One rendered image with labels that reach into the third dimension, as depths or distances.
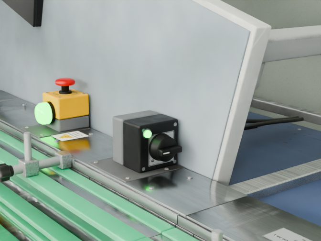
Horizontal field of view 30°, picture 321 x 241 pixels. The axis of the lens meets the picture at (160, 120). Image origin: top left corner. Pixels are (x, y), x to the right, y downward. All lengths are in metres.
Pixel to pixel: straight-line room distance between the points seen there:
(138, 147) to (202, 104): 0.12
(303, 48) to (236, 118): 0.19
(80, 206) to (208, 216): 0.20
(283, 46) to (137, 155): 0.29
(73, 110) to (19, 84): 0.35
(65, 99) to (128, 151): 0.26
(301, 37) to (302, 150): 0.27
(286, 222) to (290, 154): 0.36
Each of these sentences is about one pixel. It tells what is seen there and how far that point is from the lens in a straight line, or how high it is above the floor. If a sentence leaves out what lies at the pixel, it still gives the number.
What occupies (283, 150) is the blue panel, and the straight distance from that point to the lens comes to 1.18.
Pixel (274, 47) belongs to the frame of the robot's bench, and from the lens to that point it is 0.96.
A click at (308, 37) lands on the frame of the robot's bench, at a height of 0.57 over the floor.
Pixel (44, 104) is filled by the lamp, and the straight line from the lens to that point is 1.20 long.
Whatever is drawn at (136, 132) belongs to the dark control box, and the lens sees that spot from 0.95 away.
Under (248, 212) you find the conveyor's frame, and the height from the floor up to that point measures 0.80.
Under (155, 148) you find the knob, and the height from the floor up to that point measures 0.82.
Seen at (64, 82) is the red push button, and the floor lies 0.80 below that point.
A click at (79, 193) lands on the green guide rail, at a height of 0.93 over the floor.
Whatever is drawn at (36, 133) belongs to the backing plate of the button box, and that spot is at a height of 0.87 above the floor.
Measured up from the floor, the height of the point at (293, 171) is 0.61.
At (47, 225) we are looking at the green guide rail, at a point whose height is 0.95.
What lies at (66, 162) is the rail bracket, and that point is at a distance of 1.05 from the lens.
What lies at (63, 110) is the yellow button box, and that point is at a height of 0.81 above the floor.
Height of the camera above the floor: 1.36
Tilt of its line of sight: 36 degrees down
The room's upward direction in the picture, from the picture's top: 101 degrees counter-clockwise
